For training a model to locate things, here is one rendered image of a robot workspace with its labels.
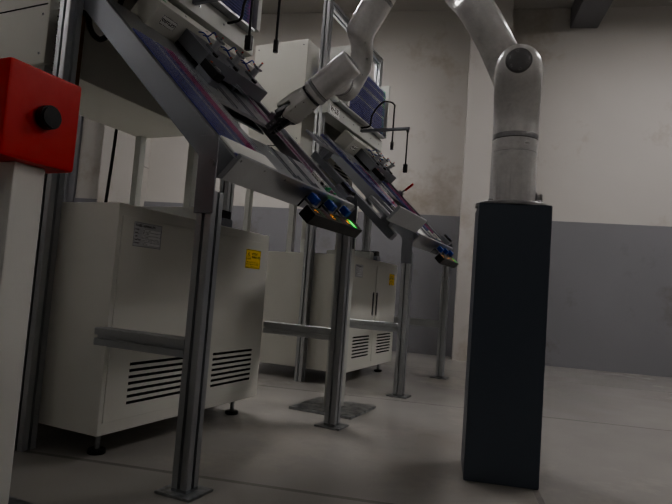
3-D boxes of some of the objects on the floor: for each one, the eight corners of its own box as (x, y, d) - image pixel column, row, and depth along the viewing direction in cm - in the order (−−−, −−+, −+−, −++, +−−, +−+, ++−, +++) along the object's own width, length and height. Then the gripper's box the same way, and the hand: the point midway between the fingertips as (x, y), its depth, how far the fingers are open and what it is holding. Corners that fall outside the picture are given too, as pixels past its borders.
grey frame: (339, 426, 187) (379, -120, 199) (185, 497, 116) (262, -355, 129) (204, 401, 210) (248, -87, 222) (7, 447, 139) (88, -272, 152)
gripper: (307, 93, 165) (261, 132, 171) (330, 111, 180) (286, 146, 185) (296, 75, 168) (250, 113, 173) (319, 93, 182) (276, 128, 187)
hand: (274, 126), depth 178 cm, fingers closed, pressing on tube
